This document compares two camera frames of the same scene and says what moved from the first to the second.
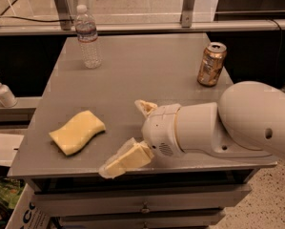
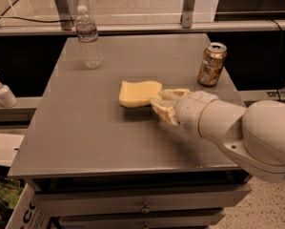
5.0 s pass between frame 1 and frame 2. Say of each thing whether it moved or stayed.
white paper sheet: stayed
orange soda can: stayed
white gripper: moved
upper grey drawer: stayed
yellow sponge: moved
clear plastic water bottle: stayed
